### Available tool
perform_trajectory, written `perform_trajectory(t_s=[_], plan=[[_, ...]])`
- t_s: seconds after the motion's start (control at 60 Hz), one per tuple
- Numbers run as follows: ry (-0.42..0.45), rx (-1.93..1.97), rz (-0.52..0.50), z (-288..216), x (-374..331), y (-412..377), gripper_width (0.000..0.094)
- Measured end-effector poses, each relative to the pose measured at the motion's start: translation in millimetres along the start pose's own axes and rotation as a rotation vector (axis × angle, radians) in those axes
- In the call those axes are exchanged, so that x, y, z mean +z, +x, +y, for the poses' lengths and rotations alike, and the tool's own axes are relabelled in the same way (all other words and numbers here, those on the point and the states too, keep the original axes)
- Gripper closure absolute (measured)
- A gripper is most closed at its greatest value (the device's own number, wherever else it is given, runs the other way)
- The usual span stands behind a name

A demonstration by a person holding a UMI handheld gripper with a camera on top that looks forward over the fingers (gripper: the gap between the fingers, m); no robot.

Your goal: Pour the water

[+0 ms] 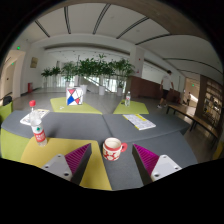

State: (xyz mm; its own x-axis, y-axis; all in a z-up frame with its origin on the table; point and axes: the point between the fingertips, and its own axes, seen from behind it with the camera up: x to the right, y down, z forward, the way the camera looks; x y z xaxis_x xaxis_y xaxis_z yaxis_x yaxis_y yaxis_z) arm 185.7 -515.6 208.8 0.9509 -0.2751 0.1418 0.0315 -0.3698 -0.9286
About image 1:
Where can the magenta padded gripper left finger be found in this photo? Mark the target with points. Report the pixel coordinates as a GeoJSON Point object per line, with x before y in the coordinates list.
{"type": "Point", "coordinates": [71, 166]}

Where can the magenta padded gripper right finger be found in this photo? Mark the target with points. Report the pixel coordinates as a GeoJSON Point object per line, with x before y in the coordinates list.
{"type": "Point", "coordinates": [151, 166]}

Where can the small distant water bottle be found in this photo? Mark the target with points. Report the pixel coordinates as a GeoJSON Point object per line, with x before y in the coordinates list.
{"type": "Point", "coordinates": [128, 99]}

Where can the red white patterned mug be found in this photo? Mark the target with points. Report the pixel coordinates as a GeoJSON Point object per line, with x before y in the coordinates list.
{"type": "Point", "coordinates": [112, 148]}

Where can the plastic bottle with red cap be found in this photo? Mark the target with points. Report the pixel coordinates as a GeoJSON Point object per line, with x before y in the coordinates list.
{"type": "Point", "coordinates": [38, 130]}

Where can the yellow edged booklet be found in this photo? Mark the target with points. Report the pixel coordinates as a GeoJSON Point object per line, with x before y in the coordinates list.
{"type": "Point", "coordinates": [139, 121]}

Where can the long wooden bench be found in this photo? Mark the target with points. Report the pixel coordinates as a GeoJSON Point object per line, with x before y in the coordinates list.
{"type": "Point", "coordinates": [195, 120]}

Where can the white magazine on left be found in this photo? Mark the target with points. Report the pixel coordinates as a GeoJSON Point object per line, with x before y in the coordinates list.
{"type": "Point", "coordinates": [34, 117]}

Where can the red blue white cube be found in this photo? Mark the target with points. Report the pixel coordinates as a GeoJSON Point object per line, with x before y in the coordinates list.
{"type": "Point", "coordinates": [74, 96]}

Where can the wooden reception counter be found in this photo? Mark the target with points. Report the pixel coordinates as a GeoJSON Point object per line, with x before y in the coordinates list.
{"type": "Point", "coordinates": [139, 87]}

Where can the wooden bookshelf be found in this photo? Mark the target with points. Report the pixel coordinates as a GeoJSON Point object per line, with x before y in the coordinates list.
{"type": "Point", "coordinates": [210, 101]}

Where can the green chair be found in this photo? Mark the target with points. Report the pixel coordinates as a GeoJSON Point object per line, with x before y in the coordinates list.
{"type": "Point", "coordinates": [5, 111]}

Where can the walking person in white shirt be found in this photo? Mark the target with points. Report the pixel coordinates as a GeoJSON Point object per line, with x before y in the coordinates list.
{"type": "Point", "coordinates": [165, 86]}

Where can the red fire extinguisher box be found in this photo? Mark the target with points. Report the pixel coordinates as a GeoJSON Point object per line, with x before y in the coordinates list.
{"type": "Point", "coordinates": [30, 87]}

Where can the row of potted plants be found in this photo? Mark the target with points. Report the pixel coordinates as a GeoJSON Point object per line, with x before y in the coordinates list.
{"type": "Point", "coordinates": [90, 67]}

